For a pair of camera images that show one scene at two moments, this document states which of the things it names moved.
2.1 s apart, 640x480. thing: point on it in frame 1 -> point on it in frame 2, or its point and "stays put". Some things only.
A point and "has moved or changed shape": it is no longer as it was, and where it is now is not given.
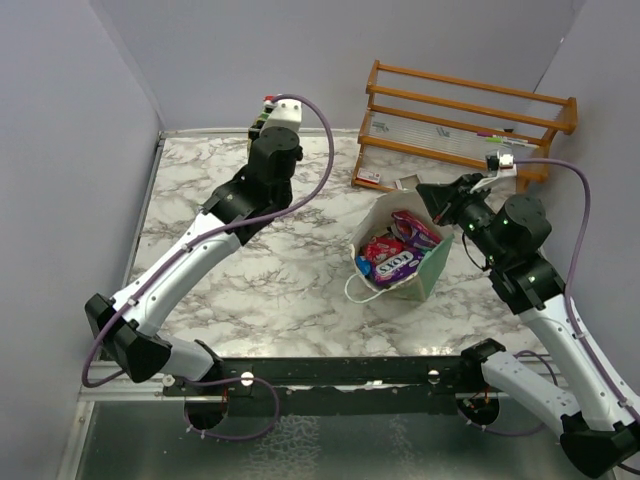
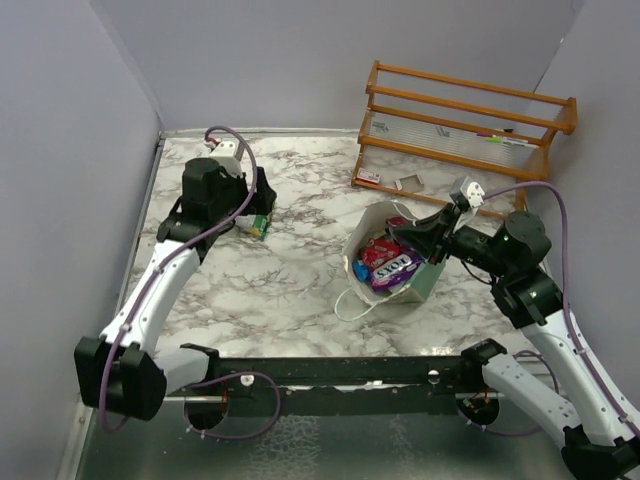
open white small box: (407, 183) stays put
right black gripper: (438, 197) -> (429, 233)
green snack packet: (254, 130) has moved or changed shape
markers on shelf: (495, 138) stays put
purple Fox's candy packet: (397, 268) stays put
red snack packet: (378, 248) stays put
